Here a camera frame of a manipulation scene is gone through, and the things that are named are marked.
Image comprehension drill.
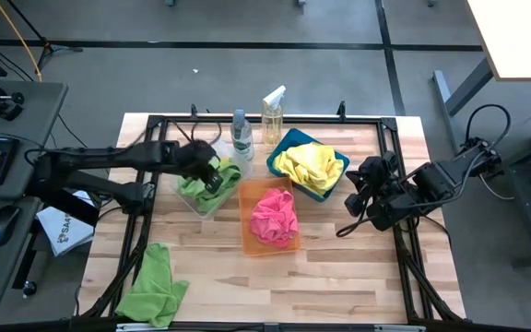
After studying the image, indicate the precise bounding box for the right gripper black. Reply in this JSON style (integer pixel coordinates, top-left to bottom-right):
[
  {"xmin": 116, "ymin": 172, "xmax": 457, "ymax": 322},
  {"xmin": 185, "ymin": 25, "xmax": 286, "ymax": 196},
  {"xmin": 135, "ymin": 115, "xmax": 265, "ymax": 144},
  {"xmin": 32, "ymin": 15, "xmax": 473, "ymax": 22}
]
[{"xmin": 343, "ymin": 151, "xmax": 415, "ymax": 232}]

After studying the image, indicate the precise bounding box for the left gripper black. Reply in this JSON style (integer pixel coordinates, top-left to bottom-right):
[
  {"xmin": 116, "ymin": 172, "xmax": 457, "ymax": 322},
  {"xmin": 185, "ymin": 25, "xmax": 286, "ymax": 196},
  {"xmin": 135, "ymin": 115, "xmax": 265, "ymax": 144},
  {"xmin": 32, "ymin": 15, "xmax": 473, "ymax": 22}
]
[{"xmin": 171, "ymin": 139, "xmax": 225, "ymax": 196}]

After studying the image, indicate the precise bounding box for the clear plastic basket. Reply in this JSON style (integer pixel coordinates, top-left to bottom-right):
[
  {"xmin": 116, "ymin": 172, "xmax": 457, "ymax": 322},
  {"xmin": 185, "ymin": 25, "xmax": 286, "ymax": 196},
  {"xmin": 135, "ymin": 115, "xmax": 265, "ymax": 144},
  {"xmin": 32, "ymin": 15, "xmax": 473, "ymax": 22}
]
[{"xmin": 169, "ymin": 137, "xmax": 254, "ymax": 222}]

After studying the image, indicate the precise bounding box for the orange translucent plastic basket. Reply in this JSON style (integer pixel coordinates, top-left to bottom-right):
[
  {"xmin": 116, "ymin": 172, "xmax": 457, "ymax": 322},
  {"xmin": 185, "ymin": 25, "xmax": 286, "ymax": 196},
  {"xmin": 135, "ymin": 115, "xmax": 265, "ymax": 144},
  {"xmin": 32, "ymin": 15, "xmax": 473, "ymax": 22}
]
[{"xmin": 237, "ymin": 177, "xmax": 303, "ymax": 258}]

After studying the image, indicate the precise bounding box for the clear spray bottle white trigger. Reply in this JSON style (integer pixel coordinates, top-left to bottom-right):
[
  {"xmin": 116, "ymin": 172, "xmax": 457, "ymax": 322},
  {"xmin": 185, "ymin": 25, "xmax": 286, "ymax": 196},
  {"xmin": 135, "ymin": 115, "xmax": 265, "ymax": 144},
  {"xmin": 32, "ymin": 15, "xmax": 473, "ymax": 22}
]
[{"xmin": 260, "ymin": 85, "xmax": 289, "ymax": 148}]

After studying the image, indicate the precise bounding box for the blue plastic basket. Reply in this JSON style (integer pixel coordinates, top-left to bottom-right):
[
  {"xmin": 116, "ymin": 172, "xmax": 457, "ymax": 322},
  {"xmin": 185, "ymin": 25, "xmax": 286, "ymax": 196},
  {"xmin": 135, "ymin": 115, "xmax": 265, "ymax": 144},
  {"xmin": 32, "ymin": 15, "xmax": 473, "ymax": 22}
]
[{"xmin": 265, "ymin": 127, "xmax": 352, "ymax": 204}]

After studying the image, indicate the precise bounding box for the grey table leg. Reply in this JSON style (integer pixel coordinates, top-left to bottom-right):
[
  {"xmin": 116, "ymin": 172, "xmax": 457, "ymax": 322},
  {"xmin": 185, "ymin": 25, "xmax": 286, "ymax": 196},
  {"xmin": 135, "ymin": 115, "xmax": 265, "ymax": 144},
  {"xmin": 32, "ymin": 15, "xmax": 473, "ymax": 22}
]
[{"xmin": 432, "ymin": 57, "xmax": 495, "ymax": 117}]

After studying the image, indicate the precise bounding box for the black tripod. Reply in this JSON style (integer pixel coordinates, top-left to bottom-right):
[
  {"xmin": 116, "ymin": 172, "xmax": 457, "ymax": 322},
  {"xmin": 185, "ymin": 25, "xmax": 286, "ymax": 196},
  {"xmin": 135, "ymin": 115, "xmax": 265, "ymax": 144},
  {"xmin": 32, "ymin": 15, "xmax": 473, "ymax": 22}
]
[{"xmin": 5, "ymin": 0, "xmax": 85, "ymax": 71}]

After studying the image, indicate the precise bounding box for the black computer mouse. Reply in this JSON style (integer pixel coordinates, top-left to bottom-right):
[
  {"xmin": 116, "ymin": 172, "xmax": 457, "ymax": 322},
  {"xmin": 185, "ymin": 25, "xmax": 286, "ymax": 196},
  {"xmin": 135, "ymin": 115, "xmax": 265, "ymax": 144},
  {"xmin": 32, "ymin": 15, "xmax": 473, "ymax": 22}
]
[{"xmin": 0, "ymin": 204, "xmax": 22, "ymax": 247}]

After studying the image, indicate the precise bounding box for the white table top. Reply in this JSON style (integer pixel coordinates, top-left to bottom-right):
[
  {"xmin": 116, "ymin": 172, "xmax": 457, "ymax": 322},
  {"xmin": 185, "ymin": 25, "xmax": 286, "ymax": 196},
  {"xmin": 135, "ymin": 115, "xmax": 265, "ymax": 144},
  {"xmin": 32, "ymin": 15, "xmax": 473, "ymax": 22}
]
[{"xmin": 466, "ymin": 0, "xmax": 531, "ymax": 83}]

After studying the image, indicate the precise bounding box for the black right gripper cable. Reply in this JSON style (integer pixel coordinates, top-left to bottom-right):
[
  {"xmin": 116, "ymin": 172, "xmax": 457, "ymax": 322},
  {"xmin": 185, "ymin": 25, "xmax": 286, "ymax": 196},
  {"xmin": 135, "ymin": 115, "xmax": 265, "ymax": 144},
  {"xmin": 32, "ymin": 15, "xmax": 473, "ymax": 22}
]
[{"xmin": 336, "ymin": 213, "xmax": 373, "ymax": 239}]

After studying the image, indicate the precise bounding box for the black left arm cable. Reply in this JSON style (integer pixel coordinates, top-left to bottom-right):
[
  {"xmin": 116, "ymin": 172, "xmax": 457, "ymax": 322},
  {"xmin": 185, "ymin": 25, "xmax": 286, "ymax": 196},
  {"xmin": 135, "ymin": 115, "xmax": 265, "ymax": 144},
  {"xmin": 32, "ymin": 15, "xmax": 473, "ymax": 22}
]
[{"xmin": 167, "ymin": 118, "xmax": 224, "ymax": 148}]

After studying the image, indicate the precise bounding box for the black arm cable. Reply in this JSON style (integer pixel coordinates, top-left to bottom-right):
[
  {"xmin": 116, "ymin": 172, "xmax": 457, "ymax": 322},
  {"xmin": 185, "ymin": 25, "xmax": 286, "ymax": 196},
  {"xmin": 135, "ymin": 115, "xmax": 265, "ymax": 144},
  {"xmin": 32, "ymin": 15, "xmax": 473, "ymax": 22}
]
[
  {"xmin": 465, "ymin": 102, "xmax": 514, "ymax": 149},
  {"xmin": 167, "ymin": 118, "xmax": 224, "ymax": 148}
]

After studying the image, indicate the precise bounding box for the black aluminium table frame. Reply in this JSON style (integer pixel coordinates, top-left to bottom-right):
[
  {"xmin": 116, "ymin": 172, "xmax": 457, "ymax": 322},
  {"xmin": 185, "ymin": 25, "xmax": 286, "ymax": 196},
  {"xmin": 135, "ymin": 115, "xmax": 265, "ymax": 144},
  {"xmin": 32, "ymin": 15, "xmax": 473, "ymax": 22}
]
[{"xmin": 78, "ymin": 101, "xmax": 466, "ymax": 332}]

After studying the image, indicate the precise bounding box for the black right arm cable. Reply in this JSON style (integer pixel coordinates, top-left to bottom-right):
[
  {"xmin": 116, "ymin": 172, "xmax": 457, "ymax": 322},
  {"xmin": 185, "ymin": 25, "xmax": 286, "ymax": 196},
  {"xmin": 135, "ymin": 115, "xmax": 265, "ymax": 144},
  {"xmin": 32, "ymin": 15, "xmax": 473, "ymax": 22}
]
[{"xmin": 465, "ymin": 102, "xmax": 514, "ymax": 149}]

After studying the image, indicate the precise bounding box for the black clamp mount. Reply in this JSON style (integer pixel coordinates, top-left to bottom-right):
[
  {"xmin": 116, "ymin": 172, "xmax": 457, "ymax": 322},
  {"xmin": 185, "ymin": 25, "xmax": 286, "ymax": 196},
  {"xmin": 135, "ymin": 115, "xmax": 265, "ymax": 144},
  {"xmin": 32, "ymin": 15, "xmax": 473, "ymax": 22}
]
[{"xmin": 0, "ymin": 84, "xmax": 27, "ymax": 123}]

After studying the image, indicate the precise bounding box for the yellow cable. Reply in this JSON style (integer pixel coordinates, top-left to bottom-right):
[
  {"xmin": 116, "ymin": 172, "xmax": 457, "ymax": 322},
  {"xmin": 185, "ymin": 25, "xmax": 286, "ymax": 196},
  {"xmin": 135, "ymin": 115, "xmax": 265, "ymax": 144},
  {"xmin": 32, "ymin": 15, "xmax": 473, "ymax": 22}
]
[{"xmin": 0, "ymin": 0, "xmax": 44, "ymax": 84}]

